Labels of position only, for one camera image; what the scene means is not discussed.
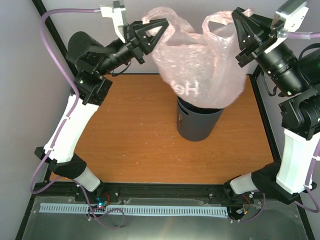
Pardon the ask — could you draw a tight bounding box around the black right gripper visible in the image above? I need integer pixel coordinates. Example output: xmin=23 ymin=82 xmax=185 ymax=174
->
xmin=230 ymin=7 xmax=305 ymax=96

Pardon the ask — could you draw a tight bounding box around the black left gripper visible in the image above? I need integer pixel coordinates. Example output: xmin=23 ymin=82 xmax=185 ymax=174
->
xmin=96 ymin=18 xmax=170 ymax=76

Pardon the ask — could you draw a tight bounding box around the pink plastic trash bag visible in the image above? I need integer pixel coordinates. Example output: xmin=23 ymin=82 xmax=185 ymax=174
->
xmin=142 ymin=7 xmax=248 ymax=109

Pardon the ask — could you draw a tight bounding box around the dark grey trash bin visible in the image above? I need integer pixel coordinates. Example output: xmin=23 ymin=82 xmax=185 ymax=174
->
xmin=176 ymin=97 xmax=224 ymax=142

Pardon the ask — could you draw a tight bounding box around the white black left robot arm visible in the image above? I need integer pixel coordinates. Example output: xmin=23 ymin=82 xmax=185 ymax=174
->
xmin=34 ymin=18 xmax=169 ymax=202

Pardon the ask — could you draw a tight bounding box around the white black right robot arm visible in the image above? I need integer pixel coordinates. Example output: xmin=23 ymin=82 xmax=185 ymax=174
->
xmin=142 ymin=4 xmax=320 ymax=204

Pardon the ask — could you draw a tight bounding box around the small green-lit circuit board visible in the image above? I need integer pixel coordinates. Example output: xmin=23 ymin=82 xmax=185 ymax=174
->
xmin=94 ymin=195 xmax=110 ymax=213

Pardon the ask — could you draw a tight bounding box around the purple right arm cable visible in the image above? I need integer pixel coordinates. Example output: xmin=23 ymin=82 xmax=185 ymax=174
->
xmin=284 ymin=31 xmax=320 ymax=214

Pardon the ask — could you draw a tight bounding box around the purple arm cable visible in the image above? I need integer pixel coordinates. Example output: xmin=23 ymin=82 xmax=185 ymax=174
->
xmin=284 ymin=31 xmax=320 ymax=214
xmin=29 ymin=7 xmax=103 ymax=195

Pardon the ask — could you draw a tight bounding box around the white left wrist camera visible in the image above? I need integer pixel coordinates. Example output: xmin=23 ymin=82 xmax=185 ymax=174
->
xmin=99 ymin=0 xmax=128 ymax=43

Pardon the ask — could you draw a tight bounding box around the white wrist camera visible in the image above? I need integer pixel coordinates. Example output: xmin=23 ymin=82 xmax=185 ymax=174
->
xmin=270 ymin=0 xmax=309 ymax=39
xmin=99 ymin=0 xmax=128 ymax=43

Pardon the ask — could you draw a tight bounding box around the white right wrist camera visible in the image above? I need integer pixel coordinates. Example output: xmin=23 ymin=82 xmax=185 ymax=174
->
xmin=270 ymin=0 xmax=309 ymax=39

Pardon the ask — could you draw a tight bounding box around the black right frame post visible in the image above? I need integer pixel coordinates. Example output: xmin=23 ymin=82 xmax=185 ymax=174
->
xmin=251 ymin=65 xmax=262 ymax=80

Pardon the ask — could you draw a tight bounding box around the purple floor cable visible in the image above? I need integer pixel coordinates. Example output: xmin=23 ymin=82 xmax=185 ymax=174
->
xmin=77 ymin=196 xmax=127 ymax=230

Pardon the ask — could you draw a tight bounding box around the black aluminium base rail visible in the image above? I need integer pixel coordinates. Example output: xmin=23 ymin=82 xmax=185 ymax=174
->
xmin=33 ymin=182 xmax=301 ymax=206

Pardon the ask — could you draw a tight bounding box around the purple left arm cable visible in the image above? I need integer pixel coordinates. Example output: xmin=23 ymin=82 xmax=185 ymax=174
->
xmin=29 ymin=7 xmax=103 ymax=195

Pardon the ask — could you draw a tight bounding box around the light blue slotted cable duct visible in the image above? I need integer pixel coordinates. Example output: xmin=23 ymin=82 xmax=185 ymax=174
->
xmin=38 ymin=203 xmax=228 ymax=218

